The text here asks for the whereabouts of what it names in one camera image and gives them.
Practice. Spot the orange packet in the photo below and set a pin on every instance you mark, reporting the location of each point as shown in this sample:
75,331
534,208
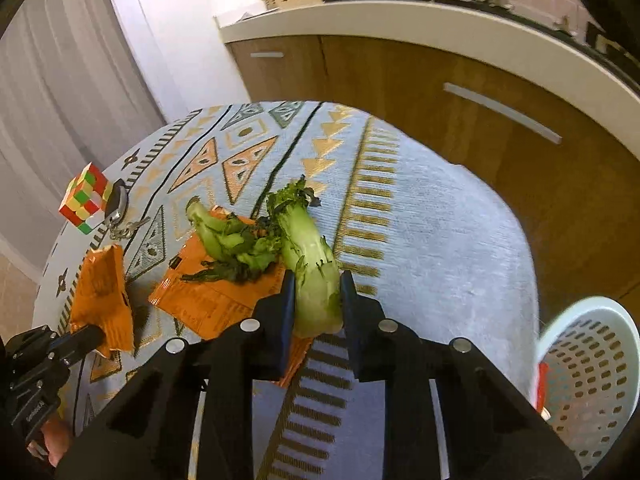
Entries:
100,290
210,305

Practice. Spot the narrow wooden cabinet door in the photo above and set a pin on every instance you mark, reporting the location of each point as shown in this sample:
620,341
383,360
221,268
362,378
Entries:
280,75

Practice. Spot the wide wooden cabinet door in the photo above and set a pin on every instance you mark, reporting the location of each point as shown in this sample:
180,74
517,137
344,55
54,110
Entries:
450,60

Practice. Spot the person's left hand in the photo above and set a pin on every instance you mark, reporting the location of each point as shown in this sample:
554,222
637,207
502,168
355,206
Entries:
52,440

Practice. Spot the colourful puzzle cube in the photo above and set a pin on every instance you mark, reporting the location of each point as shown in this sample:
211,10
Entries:
85,197

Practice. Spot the car key with keyring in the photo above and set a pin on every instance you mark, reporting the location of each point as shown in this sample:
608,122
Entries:
116,200

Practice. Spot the green bok choy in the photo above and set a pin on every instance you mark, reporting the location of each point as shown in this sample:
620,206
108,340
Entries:
312,280
220,237

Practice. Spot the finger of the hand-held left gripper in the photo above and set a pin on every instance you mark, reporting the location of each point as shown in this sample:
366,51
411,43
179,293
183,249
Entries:
75,342

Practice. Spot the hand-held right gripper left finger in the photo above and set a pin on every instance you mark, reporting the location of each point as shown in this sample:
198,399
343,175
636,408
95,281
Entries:
287,310

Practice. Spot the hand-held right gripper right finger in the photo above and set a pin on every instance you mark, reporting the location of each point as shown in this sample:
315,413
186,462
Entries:
349,310

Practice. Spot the light blue plastic basket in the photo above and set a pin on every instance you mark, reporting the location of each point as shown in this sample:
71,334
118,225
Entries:
590,375

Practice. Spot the white paper slip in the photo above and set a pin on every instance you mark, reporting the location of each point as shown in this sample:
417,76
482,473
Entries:
250,16

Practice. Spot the flat orange packet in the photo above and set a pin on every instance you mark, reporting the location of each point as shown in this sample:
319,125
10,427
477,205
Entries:
210,305

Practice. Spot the patterned blue tablecloth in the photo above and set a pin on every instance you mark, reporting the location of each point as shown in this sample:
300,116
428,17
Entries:
425,240

